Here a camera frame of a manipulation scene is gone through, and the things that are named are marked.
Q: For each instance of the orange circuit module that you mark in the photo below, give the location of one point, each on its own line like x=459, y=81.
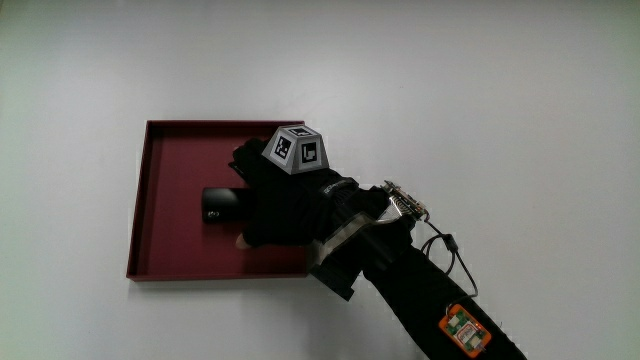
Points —
x=464, y=331

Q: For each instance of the dark red square plate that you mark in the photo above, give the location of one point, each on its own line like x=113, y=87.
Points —
x=185, y=240

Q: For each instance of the wrist circuit board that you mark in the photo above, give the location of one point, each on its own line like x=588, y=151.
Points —
x=406, y=200

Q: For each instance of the person's right hand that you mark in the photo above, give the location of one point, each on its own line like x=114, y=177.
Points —
x=285, y=210

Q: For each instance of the black stapler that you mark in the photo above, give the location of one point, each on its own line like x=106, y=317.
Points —
x=225, y=204

